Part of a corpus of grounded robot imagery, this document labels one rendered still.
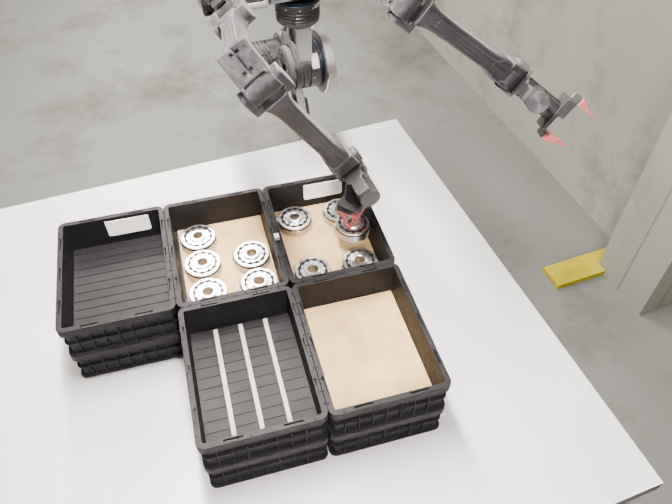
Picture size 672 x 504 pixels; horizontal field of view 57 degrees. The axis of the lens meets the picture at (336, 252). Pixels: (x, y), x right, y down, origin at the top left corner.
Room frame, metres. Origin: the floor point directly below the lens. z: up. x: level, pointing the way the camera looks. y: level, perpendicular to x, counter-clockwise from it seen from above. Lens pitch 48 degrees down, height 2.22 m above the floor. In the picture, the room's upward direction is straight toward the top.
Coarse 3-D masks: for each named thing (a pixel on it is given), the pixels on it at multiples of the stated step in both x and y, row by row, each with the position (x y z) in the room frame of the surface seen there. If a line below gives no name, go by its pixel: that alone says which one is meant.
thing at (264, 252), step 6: (240, 246) 1.25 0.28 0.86; (246, 246) 1.25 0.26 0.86; (252, 246) 1.25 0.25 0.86; (258, 246) 1.25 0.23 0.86; (264, 246) 1.25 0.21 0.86; (240, 252) 1.22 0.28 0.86; (264, 252) 1.23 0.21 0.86; (240, 258) 1.20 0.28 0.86; (258, 258) 1.20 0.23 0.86; (264, 258) 1.20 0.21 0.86; (240, 264) 1.18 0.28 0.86; (246, 264) 1.18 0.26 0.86; (252, 264) 1.18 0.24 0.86; (258, 264) 1.18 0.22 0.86
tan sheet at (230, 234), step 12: (252, 216) 1.41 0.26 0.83; (216, 228) 1.35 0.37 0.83; (228, 228) 1.35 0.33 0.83; (240, 228) 1.35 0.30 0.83; (252, 228) 1.35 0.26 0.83; (228, 240) 1.30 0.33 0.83; (240, 240) 1.30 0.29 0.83; (252, 240) 1.30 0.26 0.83; (264, 240) 1.30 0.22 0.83; (216, 252) 1.25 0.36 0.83; (228, 252) 1.25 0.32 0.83; (228, 264) 1.20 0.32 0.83; (228, 276) 1.16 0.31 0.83; (240, 276) 1.16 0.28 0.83; (276, 276) 1.16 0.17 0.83; (228, 288) 1.11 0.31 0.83
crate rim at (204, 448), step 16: (272, 288) 1.03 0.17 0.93; (288, 288) 1.03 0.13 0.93; (208, 304) 0.98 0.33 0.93; (304, 336) 0.88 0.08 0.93; (304, 352) 0.84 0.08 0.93; (192, 384) 0.75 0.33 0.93; (192, 400) 0.70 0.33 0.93; (320, 400) 0.71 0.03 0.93; (192, 416) 0.66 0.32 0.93; (320, 416) 0.67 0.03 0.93; (256, 432) 0.63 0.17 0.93; (272, 432) 0.63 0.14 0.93; (288, 432) 0.64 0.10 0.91; (208, 448) 0.59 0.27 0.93; (224, 448) 0.60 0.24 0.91
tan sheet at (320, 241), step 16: (304, 208) 1.44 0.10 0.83; (320, 208) 1.44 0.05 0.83; (320, 224) 1.37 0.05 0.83; (288, 240) 1.30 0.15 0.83; (304, 240) 1.30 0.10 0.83; (320, 240) 1.30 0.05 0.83; (336, 240) 1.30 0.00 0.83; (368, 240) 1.30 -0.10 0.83; (288, 256) 1.24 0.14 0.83; (304, 256) 1.24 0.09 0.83; (320, 256) 1.24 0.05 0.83; (336, 256) 1.24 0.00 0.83
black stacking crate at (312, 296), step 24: (312, 288) 1.05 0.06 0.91; (336, 288) 1.07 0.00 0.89; (360, 288) 1.09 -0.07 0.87; (384, 288) 1.11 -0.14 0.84; (408, 312) 0.99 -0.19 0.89; (432, 360) 0.83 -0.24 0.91; (432, 384) 0.81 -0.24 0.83; (384, 408) 0.71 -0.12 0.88; (408, 408) 0.73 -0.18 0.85; (432, 408) 0.74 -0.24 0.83; (336, 432) 0.68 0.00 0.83
